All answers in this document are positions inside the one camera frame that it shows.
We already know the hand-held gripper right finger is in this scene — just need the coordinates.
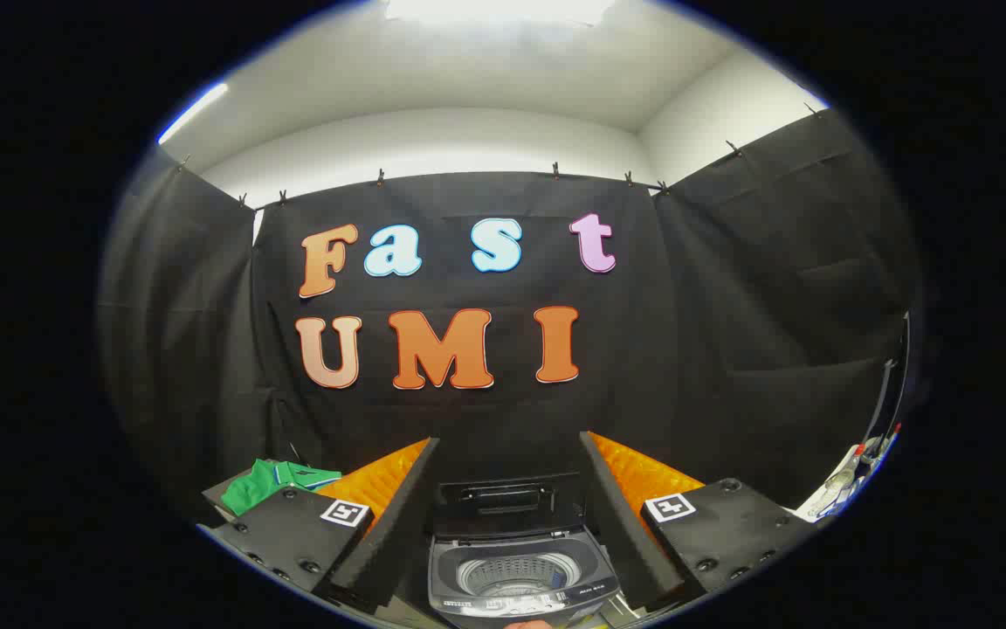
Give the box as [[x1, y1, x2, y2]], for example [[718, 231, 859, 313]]
[[579, 431, 818, 612]]

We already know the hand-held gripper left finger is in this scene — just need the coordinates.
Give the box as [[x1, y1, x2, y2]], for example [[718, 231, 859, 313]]
[[210, 437, 441, 612]]

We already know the grey washing machine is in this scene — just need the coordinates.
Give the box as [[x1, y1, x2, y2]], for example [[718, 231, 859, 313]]
[[427, 472, 622, 629]]

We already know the dark washing machine lid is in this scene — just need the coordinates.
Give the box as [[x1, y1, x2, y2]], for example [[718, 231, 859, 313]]
[[433, 474, 587, 541]]

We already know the green polo shirt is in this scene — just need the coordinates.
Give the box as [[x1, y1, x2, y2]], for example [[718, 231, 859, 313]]
[[220, 459, 342, 516]]

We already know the grey box stand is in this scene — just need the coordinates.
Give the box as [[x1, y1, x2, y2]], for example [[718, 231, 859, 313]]
[[202, 476, 238, 527]]

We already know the white sheet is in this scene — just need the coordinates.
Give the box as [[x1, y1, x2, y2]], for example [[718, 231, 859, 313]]
[[793, 489, 829, 525]]

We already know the clear plastic bottle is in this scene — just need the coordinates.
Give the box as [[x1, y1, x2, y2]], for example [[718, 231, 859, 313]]
[[824, 424, 901, 516]]

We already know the grey metal pole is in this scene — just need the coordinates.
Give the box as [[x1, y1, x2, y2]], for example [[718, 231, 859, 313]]
[[880, 313, 911, 438]]

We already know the row of black clips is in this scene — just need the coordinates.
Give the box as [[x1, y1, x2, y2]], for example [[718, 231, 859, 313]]
[[176, 100, 823, 211]]

